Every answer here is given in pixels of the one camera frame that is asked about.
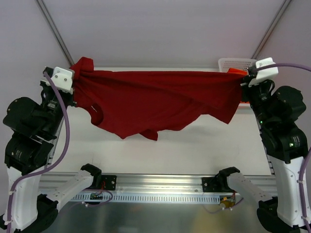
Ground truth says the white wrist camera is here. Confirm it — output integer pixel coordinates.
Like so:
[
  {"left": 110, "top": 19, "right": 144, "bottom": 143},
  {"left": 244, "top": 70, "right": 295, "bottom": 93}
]
[
  {"left": 51, "top": 67, "right": 75, "bottom": 94},
  {"left": 248, "top": 57, "right": 278, "bottom": 87}
]

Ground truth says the aluminium left corner post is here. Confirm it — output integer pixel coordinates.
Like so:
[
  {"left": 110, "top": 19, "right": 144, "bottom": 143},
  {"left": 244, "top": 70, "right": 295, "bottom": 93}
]
[{"left": 35, "top": 0, "right": 74, "bottom": 66}]

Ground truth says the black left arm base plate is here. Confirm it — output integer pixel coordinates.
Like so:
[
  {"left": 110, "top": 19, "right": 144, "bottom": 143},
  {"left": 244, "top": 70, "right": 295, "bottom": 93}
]
[{"left": 99, "top": 175, "right": 117, "bottom": 191}]

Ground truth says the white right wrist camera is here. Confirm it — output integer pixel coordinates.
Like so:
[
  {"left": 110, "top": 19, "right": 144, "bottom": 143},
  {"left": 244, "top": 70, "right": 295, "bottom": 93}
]
[{"left": 248, "top": 57, "right": 278, "bottom": 87}]

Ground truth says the aluminium corner post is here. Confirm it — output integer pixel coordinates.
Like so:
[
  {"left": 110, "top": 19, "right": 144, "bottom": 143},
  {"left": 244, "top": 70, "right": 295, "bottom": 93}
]
[
  {"left": 35, "top": 0, "right": 74, "bottom": 66},
  {"left": 251, "top": 0, "right": 293, "bottom": 59}
]

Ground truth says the white slotted cable duct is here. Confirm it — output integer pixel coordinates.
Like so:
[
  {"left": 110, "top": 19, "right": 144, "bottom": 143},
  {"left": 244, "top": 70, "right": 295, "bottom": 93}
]
[{"left": 71, "top": 192, "right": 221, "bottom": 204}]

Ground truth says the aluminium right table rail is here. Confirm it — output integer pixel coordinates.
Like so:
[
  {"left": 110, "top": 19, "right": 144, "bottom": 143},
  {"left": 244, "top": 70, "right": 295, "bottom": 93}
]
[{"left": 254, "top": 113, "right": 275, "bottom": 176}]

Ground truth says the aluminium left table rail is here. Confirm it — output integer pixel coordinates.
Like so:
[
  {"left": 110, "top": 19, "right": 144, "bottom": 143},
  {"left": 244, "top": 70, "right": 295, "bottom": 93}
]
[{"left": 45, "top": 119, "right": 64, "bottom": 168}]

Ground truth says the aluminium right corner post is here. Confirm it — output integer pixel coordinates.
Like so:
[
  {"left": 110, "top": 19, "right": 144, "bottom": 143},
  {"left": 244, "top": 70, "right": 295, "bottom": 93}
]
[{"left": 251, "top": 0, "right": 293, "bottom": 59}]

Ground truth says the aluminium front mounting rail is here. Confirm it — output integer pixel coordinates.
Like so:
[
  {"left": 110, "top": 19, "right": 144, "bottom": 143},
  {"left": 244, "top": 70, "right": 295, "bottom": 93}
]
[{"left": 38, "top": 172, "right": 279, "bottom": 195}]

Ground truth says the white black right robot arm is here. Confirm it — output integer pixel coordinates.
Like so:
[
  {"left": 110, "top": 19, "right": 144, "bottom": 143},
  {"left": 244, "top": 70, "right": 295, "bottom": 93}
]
[{"left": 215, "top": 80, "right": 311, "bottom": 233}]

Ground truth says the white plastic basket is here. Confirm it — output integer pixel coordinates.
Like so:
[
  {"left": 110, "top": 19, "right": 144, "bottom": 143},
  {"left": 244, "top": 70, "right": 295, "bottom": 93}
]
[{"left": 218, "top": 58, "right": 257, "bottom": 72}]

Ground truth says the aluminium table rail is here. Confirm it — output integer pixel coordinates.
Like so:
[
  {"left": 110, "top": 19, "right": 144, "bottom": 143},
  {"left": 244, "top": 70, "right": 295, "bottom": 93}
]
[
  {"left": 45, "top": 119, "right": 64, "bottom": 168},
  {"left": 254, "top": 113, "right": 275, "bottom": 176}
]

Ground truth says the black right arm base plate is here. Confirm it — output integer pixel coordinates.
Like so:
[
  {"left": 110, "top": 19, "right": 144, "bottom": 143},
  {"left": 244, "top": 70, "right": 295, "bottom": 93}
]
[{"left": 201, "top": 177, "right": 222, "bottom": 193}]

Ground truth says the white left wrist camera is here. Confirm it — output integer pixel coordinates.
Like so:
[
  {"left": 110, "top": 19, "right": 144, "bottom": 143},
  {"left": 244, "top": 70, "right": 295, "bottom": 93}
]
[{"left": 51, "top": 67, "right": 75, "bottom": 94}]

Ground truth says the dark red t shirt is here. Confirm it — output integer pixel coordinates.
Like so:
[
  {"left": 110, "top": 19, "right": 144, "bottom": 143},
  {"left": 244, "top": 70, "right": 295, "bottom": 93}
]
[{"left": 71, "top": 57, "right": 243, "bottom": 141}]

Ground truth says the orange t shirt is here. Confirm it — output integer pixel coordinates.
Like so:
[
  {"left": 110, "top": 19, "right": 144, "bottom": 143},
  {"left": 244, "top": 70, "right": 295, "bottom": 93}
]
[{"left": 227, "top": 68, "right": 249, "bottom": 103}]

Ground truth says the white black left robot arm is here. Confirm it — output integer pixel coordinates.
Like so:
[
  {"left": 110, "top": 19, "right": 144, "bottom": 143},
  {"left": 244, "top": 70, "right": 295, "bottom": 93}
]
[{"left": 0, "top": 67, "right": 102, "bottom": 233}]

